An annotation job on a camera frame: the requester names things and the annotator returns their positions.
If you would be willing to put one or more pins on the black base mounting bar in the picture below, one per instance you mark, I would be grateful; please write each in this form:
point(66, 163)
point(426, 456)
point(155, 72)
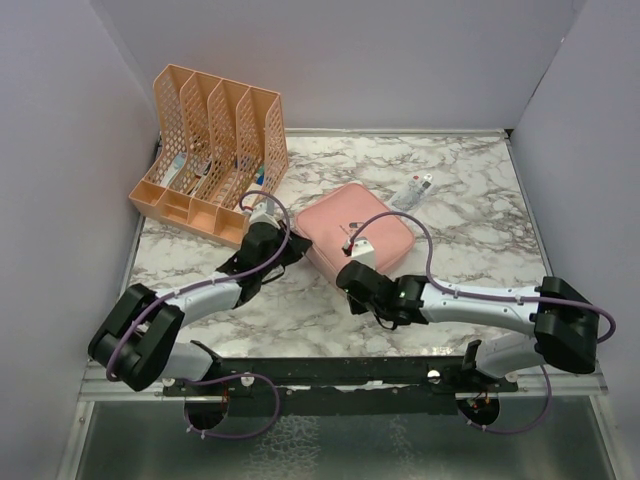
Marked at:
point(337, 386)

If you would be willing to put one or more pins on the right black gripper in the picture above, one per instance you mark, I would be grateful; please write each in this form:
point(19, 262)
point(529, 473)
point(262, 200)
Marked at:
point(356, 308)

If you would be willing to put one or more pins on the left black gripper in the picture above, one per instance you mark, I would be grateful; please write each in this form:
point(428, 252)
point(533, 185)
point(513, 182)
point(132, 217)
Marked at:
point(297, 247)

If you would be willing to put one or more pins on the pink medicine kit case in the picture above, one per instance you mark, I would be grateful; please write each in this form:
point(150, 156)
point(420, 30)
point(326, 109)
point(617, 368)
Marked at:
point(342, 214)

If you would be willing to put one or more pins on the orange mesh file organizer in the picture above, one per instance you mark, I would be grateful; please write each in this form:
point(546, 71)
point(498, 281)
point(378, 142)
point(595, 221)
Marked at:
point(233, 135)

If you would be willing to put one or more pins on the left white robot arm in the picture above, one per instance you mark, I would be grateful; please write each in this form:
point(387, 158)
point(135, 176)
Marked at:
point(137, 342)

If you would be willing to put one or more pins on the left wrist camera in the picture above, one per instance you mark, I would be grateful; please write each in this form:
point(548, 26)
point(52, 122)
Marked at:
point(264, 212)

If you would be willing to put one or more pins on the long white packaged strip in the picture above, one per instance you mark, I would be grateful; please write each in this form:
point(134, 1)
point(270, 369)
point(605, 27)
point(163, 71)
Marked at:
point(409, 197)

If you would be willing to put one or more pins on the white tube in organizer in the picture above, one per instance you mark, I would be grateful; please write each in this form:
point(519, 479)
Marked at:
point(173, 169)

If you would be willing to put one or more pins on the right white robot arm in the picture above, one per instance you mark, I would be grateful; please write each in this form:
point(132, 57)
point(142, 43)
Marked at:
point(549, 324)

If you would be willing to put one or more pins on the white box in organizer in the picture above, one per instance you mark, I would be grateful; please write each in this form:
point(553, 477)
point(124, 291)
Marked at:
point(254, 188)

